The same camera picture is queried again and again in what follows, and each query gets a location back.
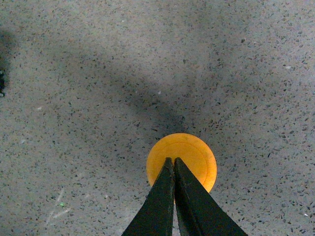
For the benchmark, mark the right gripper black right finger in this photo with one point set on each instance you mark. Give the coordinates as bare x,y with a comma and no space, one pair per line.
197,212

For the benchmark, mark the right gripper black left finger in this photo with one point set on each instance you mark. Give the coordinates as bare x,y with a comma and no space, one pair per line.
155,217

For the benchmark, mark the yellow push button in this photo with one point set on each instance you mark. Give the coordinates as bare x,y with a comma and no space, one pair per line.
193,151

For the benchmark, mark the dark object at edge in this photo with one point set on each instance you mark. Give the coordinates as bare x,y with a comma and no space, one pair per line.
2,65

